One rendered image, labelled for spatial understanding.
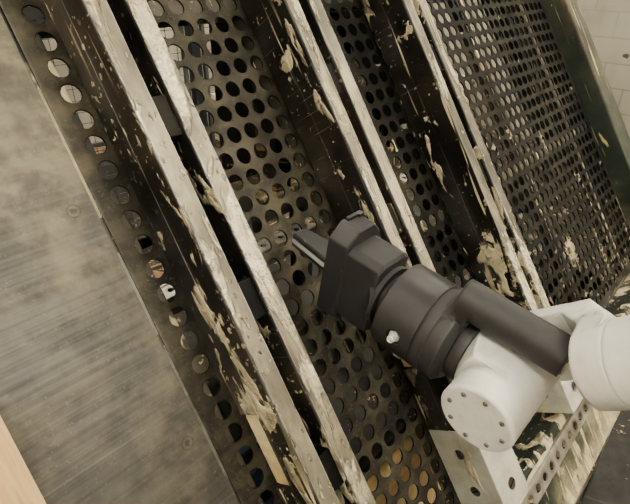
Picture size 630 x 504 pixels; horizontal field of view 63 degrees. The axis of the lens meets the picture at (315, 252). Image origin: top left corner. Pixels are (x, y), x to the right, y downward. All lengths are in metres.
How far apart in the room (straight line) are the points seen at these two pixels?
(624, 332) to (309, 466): 0.29
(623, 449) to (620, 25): 3.84
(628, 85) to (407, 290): 4.91
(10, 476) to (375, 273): 0.33
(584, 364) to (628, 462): 1.84
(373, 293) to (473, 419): 0.14
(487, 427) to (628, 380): 0.11
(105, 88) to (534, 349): 0.43
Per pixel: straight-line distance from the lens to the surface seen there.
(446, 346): 0.46
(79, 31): 0.54
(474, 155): 0.82
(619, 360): 0.40
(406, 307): 0.47
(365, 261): 0.49
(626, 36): 5.31
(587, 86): 1.48
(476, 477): 0.75
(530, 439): 0.90
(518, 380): 0.45
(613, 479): 2.17
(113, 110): 0.52
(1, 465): 0.46
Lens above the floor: 1.53
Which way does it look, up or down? 29 degrees down
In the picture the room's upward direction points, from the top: straight up
